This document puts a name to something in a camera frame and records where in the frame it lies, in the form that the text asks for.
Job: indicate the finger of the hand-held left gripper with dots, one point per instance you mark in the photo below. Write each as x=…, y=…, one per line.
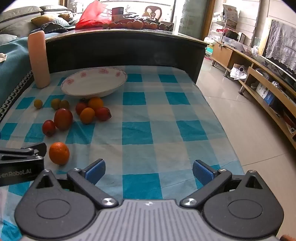
x=34, y=148

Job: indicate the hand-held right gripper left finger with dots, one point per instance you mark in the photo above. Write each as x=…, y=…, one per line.
x=95, y=172

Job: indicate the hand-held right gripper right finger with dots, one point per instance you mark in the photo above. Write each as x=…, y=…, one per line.
x=202, y=172

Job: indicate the small red tomato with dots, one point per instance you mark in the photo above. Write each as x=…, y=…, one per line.
x=103, y=114
x=48, y=128
x=80, y=108

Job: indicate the orange tangerine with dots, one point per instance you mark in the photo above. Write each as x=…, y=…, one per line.
x=95, y=103
x=87, y=115
x=59, y=153

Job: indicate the large red-orange tomato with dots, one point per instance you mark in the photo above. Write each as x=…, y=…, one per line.
x=63, y=119

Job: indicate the small yellow-green fruit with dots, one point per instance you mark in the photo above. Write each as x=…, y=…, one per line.
x=55, y=103
x=38, y=103
x=65, y=104

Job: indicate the white plate with pink flowers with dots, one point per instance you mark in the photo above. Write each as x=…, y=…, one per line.
x=93, y=81

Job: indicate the houndstooth patterned cloth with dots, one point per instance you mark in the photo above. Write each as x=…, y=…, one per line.
x=13, y=95

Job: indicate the blue white checkered tablecloth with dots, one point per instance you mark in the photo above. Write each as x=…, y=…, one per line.
x=143, y=120

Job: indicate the teal blanket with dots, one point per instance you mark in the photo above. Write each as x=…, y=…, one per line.
x=13, y=69

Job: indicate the pink cylinder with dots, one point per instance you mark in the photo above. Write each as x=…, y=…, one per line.
x=38, y=59

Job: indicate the white crumpled tissue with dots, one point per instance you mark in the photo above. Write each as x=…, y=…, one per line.
x=2, y=57

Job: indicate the blue carton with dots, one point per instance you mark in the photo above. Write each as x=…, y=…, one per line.
x=270, y=97

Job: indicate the white carton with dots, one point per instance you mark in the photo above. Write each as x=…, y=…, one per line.
x=261, y=89

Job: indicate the white paper bag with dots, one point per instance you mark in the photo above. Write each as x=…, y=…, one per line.
x=238, y=72

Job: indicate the wooden tv cabinet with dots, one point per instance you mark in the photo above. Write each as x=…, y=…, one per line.
x=252, y=71

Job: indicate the dark knitted cushion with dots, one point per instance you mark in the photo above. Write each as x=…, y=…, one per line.
x=54, y=27

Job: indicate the yellow cushion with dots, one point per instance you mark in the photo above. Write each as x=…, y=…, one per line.
x=47, y=19

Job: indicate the black television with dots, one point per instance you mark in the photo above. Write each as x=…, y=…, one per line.
x=281, y=67

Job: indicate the grey sofa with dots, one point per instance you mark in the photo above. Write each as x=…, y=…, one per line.
x=20, y=14

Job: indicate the red plastic bag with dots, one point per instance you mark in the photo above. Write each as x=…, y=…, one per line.
x=91, y=16

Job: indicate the white lace cloth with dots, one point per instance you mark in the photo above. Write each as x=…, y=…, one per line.
x=282, y=44

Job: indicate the row of oranges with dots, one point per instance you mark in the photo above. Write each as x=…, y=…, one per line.
x=136, y=24

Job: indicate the wooden chair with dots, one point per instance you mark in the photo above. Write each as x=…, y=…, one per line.
x=153, y=12

